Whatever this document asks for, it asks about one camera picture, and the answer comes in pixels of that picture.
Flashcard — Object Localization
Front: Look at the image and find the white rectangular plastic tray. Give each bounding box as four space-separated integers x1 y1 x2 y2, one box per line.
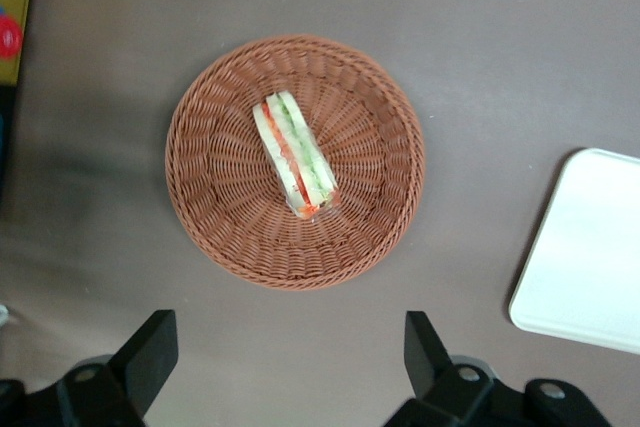
508 147 640 354

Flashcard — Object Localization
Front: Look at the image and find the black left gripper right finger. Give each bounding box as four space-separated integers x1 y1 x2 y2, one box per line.
382 310 612 427

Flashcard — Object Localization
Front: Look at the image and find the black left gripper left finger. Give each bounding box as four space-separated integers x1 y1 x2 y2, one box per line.
0 309 180 427

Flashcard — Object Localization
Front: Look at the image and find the round brown wicker basket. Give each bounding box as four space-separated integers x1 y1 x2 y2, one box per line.
164 34 426 291

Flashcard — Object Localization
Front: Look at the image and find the plastic triangle sandwich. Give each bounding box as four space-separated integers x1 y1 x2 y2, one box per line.
251 90 344 221

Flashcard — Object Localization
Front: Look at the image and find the red round knob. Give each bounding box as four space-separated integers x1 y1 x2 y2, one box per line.
0 14 25 60

